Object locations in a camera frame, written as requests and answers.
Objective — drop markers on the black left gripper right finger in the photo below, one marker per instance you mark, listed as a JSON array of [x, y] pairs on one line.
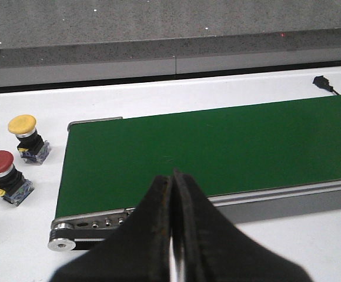
[[210, 248]]

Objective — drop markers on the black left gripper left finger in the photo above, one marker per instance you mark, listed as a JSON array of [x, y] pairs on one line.
[[137, 251]]

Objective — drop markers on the green conveyor belt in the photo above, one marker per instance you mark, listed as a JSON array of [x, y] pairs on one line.
[[110, 164]]

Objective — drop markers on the red mushroom push button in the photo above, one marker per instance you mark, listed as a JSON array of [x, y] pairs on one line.
[[14, 187]]

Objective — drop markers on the yellow mushroom push button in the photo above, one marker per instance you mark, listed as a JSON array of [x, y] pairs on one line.
[[32, 148]]

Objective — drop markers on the aluminium conveyor frame rail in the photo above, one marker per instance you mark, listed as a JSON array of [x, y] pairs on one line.
[[81, 232]]

